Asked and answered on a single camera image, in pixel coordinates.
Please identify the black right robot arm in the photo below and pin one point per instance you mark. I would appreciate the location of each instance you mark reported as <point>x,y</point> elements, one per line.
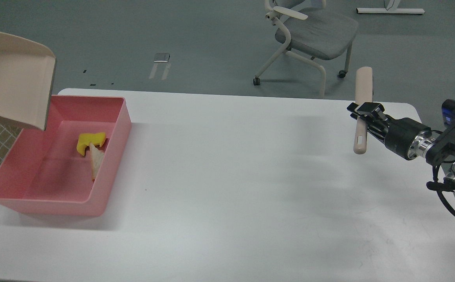
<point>438,150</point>

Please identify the silver floor socket plate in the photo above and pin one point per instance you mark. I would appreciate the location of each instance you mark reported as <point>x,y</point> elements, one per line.
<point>162,58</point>

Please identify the beige plastic dustpan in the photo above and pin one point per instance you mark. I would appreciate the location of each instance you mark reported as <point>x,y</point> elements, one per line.
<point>26,77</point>

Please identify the grey office chair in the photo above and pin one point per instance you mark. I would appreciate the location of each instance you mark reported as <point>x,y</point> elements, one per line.
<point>308,34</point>

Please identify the triangular bread slice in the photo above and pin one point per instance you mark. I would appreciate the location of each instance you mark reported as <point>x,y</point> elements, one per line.
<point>96,158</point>

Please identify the pink plastic bin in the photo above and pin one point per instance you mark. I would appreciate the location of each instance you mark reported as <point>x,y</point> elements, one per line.
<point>43,173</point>

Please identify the yellow sponge piece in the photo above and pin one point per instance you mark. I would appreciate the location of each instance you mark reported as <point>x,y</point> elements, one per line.
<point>85,139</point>

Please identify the white desk base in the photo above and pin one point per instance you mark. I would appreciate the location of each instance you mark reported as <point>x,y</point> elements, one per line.
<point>392,7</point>

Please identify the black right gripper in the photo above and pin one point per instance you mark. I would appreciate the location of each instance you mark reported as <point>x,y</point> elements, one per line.
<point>398,135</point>

